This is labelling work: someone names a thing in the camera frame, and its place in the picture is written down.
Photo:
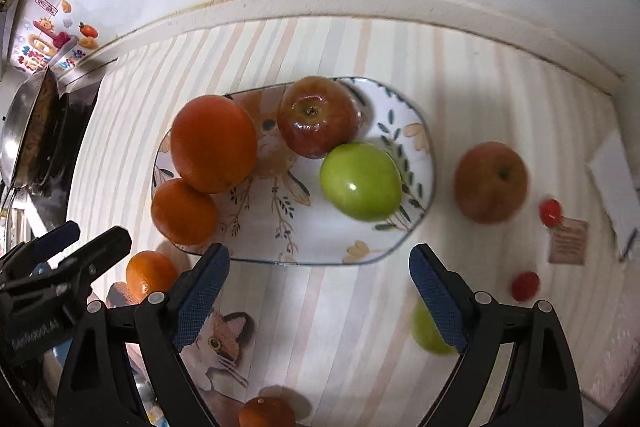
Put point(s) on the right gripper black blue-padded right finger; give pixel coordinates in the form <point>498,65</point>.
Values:
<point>540,387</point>

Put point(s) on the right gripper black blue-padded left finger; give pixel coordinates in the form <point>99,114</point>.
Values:
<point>97,386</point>

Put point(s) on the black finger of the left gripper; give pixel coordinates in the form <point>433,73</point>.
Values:
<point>88,262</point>

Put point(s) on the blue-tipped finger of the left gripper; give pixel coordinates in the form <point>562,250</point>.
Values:
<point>26,257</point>

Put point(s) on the cherry tomato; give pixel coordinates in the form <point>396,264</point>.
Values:
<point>525,286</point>
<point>550,213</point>

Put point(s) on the small orange back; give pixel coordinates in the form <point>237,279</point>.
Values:
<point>183,215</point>

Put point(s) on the green apple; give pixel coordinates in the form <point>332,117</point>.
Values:
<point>361,181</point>
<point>425,333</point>

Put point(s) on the small dark orange front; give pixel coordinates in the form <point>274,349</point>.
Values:
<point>266,412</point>

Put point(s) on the large orange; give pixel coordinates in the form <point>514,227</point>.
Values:
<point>213,144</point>

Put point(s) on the brownish red apple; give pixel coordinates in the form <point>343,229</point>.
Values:
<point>490,183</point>

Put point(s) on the dark red apple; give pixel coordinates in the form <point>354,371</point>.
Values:
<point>315,115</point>

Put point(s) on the black stove top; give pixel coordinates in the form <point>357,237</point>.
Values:
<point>47,199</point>

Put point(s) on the cat shaped mat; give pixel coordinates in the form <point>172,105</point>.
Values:
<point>217,351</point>

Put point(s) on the steel wok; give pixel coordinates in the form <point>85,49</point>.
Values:
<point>29,117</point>

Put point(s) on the small brown card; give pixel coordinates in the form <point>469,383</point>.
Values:
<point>568,243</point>

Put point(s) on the floral oval ceramic plate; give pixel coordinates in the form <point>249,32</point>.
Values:
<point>278,213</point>

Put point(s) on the white power bank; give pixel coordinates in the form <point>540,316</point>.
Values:
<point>611,175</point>

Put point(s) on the colourful wall stickers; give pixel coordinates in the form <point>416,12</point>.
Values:
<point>58,35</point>

